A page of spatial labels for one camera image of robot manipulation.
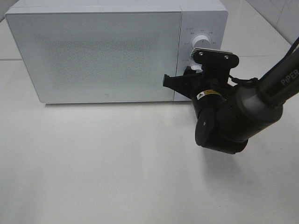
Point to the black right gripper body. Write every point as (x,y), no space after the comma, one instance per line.
(207,89)

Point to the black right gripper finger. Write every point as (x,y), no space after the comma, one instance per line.
(180,84)

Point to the white microwave knob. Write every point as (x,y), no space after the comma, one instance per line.
(196,67)
(201,41)

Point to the white microwave door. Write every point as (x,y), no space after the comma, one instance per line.
(89,58)

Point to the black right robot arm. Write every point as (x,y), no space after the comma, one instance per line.
(229,110)

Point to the white microwave oven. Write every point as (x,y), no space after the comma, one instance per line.
(197,17)

